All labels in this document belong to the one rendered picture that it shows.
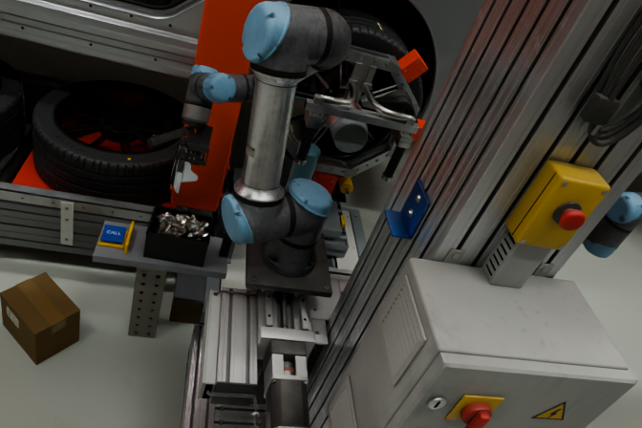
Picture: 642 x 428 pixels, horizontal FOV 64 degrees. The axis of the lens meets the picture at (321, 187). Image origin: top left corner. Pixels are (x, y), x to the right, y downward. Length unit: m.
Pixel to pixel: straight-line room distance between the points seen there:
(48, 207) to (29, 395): 0.64
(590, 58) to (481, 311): 0.40
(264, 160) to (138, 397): 1.17
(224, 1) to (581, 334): 1.16
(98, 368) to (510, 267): 1.56
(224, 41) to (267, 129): 0.53
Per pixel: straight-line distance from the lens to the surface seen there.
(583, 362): 0.92
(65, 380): 2.07
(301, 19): 1.03
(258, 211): 1.14
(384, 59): 1.95
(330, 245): 2.48
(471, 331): 0.83
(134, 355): 2.12
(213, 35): 1.55
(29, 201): 2.14
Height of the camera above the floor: 1.77
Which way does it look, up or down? 35 degrees down
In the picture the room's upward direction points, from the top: 21 degrees clockwise
